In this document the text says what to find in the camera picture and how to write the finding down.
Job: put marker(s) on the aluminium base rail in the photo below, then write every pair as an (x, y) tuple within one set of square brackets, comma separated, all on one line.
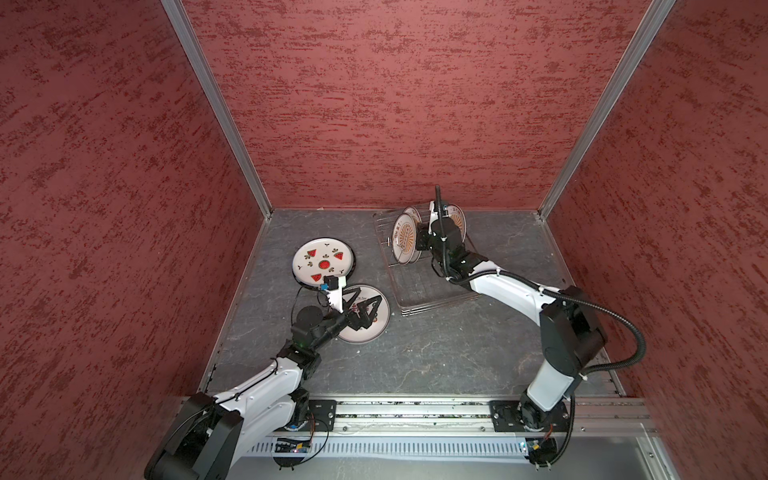
[(466, 428)]

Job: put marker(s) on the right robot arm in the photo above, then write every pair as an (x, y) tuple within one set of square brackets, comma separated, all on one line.
[(570, 336)]

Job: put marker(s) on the corner aluminium profile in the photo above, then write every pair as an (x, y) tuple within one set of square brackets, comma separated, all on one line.
[(188, 39), (646, 31)]

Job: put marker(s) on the right corner aluminium profile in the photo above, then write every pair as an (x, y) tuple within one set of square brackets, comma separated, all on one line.
[(646, 31)]

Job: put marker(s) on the right connector board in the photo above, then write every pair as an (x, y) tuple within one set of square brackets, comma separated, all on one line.
[(541, 452)]

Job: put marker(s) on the connector board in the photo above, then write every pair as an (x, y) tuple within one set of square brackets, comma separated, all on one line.
[(541, 452), (293, 446)]

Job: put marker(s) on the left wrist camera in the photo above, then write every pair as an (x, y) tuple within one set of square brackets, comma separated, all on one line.
[(333, 287)]

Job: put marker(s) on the black striped rim plate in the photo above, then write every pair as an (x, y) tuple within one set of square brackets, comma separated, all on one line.
[(348, 273)]

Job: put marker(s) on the wire dish rack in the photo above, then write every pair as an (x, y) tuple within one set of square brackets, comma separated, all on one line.
[(416, 286)]

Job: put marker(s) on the orange sunburst plate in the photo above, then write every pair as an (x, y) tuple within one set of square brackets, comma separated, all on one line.
[(403, 238), (413, 212), (456, 214)]

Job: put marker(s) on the left connector board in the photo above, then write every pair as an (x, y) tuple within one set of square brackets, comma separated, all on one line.
[(293, 446)]

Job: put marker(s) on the watermelon blue rim plate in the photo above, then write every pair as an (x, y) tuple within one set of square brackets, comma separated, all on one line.
[(323, 261)]

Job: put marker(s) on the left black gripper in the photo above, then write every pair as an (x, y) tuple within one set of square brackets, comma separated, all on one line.
[(363, 321)]

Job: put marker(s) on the left corner aluminium profile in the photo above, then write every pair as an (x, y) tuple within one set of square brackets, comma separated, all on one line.
[(188, 39)]

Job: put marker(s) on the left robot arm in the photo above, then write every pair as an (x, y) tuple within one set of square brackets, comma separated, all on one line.
[(212, 432)]

